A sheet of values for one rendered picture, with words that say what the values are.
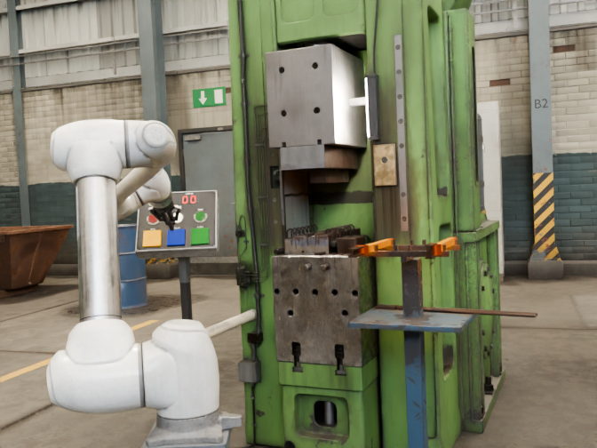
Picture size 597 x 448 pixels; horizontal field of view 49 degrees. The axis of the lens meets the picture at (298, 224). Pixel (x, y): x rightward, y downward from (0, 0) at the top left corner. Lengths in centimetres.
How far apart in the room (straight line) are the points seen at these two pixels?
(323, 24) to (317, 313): 122
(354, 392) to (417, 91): 124
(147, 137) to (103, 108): 872
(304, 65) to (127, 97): 763
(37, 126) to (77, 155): 943
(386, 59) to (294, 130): 47
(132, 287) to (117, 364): 563
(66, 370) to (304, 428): 150
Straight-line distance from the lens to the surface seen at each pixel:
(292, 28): 295
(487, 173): 788
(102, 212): 172
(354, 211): 314
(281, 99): 277
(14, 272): 887
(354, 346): 265
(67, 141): 179
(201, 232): 277
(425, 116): 272
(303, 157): 271
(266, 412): 313
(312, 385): 277
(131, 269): 719
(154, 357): 159
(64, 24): 1123
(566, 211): 852
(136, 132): 179
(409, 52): 277
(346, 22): 286
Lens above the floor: 118
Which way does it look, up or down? 3 degrees down
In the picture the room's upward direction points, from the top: 3 degrees counter-clockwise
